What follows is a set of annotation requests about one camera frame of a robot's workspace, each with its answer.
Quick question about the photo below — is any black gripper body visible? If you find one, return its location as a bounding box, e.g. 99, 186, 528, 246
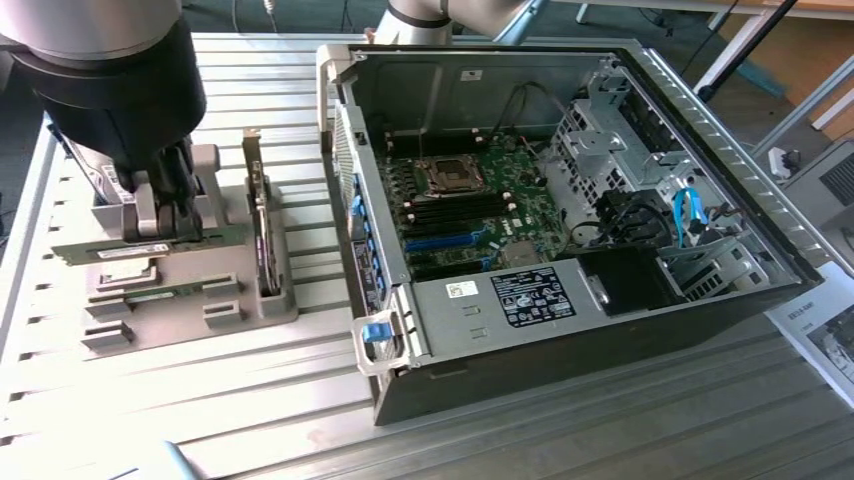
9, 18, 210, 174

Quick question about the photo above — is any green RAM stick white label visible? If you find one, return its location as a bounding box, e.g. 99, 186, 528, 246
51, 223, 254, 265

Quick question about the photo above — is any black RAM slot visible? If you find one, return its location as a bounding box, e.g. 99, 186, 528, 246
397, 192, 513, 227

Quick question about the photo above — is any hard disk drive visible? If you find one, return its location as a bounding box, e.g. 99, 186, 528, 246
61, 133, 137, 206

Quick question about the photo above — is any grey parts rack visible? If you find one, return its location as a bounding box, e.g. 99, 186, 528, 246
78, 143, 302, 357

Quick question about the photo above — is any CPU socket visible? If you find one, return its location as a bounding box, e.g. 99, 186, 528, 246
411, 156, 484, 202

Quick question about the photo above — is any blue expansion slot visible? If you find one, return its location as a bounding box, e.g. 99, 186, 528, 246
402, 227, 490, 254

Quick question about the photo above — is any green motherboard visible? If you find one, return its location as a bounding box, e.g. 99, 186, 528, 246
378, 132, 577, 282

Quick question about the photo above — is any grey power supply unit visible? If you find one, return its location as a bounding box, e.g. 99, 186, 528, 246
405, 258, 606, 359

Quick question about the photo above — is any black open PC case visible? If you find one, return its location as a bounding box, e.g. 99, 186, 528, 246
315, 42, 828, 427

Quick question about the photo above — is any metal disk bay cage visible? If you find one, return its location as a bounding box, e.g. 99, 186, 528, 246
545, 58, 669, 236

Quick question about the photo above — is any black case fan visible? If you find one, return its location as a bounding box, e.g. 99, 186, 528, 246
574, 246, 686, 317

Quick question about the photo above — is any black tripod pole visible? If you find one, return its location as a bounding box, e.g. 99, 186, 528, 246
696, 0, 804, 97

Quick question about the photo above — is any white power adapter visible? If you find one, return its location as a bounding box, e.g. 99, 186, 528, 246
766, 146, 804, 180

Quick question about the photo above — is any grey computer tower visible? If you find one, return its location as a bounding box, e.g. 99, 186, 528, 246
778, 141, 854, 274

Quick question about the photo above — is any printed paper sheet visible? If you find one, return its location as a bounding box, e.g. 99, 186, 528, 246
765, 263, 854, 402

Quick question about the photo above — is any graphics card with metal bracket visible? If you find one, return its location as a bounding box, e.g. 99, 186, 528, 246
241, 127, 287, 302

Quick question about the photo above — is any grey case handle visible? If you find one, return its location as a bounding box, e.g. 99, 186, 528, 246
350, 308, 410, 376

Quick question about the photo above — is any black wire loop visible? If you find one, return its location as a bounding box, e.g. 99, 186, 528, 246
494, 81, 570, 139

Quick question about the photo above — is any black power wires bundle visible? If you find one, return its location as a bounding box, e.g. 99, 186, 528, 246
568, 188, 677, 250

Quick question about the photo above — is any blue SATA wire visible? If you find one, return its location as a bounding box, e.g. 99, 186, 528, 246
672, 187, 708, 250

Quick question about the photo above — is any white desk frame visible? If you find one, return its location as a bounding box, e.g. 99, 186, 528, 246
560, 0, 854, 132

